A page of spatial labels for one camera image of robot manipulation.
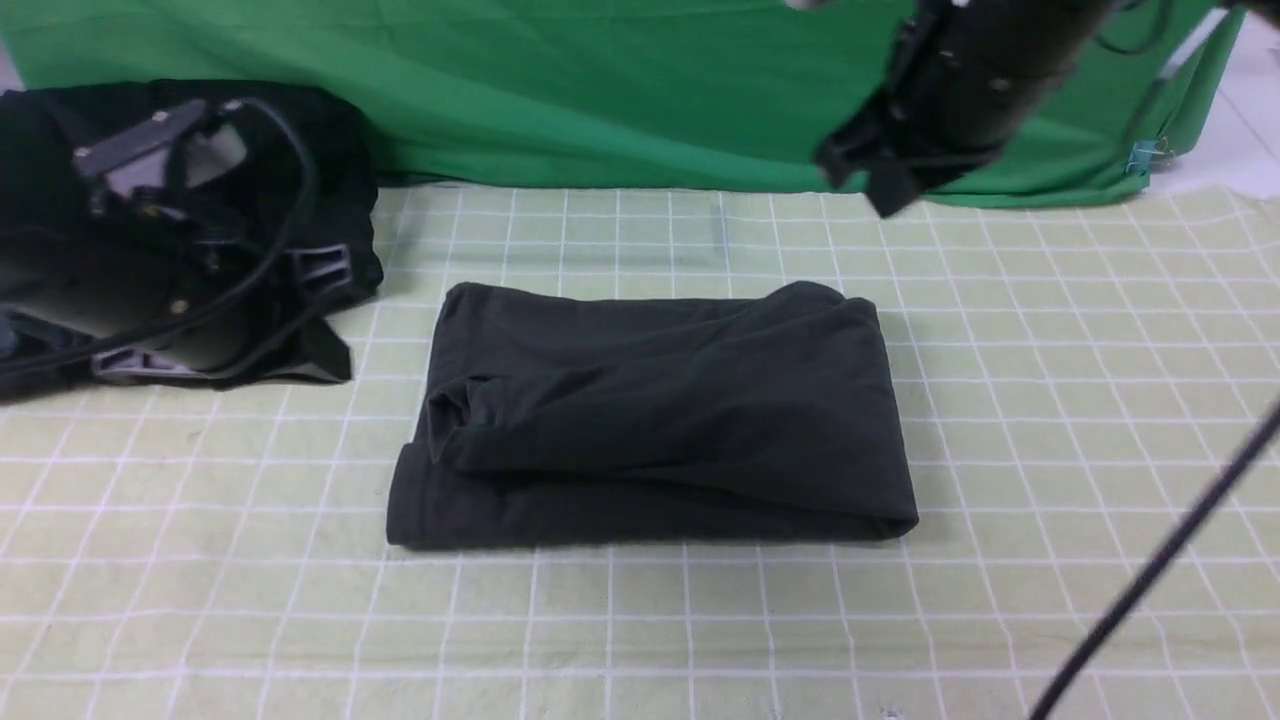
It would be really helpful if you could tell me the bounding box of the green backdrop cloth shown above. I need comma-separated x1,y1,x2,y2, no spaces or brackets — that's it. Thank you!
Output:
0,0,1251,209

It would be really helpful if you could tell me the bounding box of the blue binder clip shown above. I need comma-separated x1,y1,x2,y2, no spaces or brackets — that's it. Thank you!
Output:
1125,138,1178,177

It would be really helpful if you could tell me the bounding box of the black clothes pile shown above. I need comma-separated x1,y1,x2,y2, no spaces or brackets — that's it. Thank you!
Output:
3,79,384,404

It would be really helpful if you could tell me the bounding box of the black cable, camera left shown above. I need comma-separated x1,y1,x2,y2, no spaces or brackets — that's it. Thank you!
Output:
0,97,321,375

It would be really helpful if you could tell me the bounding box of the black gripper, camera right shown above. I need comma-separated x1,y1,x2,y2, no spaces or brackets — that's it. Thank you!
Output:
815,95,1001,219

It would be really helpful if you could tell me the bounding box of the black robot arm, camera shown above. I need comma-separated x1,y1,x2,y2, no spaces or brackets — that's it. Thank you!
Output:
1,220,253,372
887,1,1119,155

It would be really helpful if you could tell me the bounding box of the silver wrist camera, camera left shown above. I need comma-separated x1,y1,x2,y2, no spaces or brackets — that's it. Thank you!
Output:
73,99,250,217

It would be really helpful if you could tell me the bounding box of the black cable, camera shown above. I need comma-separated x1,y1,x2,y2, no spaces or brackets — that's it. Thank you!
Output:
1030,400,1280,720
0,97,321,375

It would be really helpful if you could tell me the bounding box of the black cable, camera right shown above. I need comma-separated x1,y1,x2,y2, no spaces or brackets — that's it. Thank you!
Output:
1030,400,1280,720

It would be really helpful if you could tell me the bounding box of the gray long-sleeve top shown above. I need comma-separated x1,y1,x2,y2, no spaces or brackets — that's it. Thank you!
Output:
385,281,920,551

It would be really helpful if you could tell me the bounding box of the light green checkered tablecloth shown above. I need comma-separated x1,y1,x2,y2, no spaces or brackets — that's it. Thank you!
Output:
1,186,1279,719

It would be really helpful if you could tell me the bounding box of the black robot arm, camera left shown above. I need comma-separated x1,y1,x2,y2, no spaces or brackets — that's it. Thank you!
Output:
1,220,253,372

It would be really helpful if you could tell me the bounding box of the black robot arm, camera right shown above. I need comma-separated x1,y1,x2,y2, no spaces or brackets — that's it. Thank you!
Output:
887,1,1119,155

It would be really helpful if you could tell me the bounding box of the black gripper, camera left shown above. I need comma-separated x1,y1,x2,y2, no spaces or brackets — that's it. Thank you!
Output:
90,245,356,386

